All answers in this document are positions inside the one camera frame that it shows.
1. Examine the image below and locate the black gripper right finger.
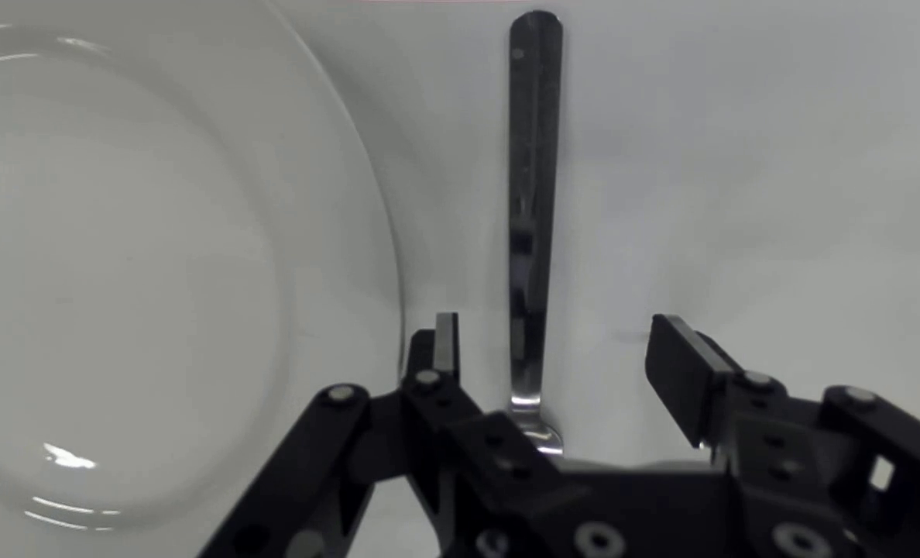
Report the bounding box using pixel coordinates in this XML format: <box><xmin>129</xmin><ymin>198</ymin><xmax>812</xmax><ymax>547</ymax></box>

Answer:
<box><xmin>644</xmin><ymin>312</ymin><xmax>738</xmax><ymax>446</ymax></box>

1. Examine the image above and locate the white round plate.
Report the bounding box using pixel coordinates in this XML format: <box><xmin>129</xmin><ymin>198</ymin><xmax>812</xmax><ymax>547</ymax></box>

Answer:
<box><xmin>0</xmin><ymin>0</ymin><xmax>400</xmax><ymax>533</ymax></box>

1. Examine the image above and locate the silver fork black handle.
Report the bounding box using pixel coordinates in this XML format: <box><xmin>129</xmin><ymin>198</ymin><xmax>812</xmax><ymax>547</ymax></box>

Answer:
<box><xmin>508</xmin><ymin>9</ymin><xmax>562</xmax><ymax>454</ymax></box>

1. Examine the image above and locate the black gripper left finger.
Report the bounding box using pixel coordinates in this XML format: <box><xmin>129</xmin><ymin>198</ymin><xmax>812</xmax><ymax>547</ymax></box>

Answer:
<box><xmin>403</xmin><ymin>312</ymin><xmax>460</xmax><ymax>395</ymax></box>

